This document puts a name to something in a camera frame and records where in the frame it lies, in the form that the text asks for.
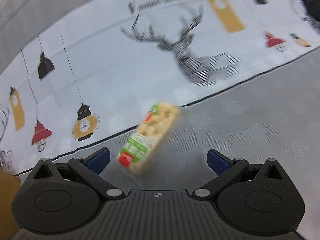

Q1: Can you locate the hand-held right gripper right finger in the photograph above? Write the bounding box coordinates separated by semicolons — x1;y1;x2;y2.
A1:
192;149;288;201

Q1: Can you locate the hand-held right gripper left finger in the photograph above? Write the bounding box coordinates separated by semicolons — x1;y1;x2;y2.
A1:
27;147;125;201

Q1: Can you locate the yellow green snack packet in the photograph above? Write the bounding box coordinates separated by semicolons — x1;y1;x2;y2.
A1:
117;101;181;176

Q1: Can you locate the cardboard box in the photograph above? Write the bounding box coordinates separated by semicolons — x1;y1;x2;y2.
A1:
0;170;22;240

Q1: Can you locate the dark clothes pile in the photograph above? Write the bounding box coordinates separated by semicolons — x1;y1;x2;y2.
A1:
296;0;320;34

